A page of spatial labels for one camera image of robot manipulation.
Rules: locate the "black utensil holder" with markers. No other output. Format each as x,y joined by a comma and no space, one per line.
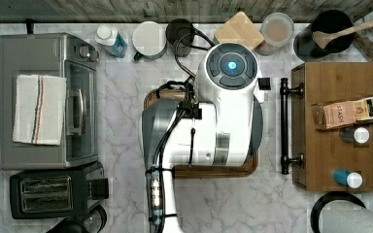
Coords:
330,21

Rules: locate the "blue shaker with white cap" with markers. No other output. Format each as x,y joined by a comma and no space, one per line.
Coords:
347,178

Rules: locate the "silver toaster oven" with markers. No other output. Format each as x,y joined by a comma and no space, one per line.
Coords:
60,55

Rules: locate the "Stash tea box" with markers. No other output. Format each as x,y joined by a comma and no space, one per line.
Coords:
343,113

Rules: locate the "black two-slot toaster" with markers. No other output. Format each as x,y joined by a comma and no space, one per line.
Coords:
58,193

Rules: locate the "glass jar with clear lid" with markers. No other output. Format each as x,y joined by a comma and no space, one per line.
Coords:
277,30

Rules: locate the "white-capped blue bottle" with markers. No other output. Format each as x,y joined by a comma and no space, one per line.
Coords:
110,39

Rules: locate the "black drawer handle bar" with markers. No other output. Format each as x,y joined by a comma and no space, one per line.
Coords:
285,93

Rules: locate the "grey shaker with white cap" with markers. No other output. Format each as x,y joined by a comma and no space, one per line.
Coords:
358,135

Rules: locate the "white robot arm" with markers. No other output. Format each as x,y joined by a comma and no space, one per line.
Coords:
217,124

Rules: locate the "white mug with green handle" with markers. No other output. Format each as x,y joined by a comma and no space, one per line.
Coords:
149,40

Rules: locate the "teal canister with wooden lid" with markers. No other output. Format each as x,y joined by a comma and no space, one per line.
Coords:
241,30

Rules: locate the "dark grey cup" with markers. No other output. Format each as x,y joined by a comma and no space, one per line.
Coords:
180,30

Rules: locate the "wooden spoon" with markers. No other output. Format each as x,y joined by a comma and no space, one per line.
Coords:
346,31

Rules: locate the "wooden cutting board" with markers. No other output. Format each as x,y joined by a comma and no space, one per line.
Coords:
213,172

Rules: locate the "striped white folded towel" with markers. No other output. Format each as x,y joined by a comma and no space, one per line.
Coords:
40,109

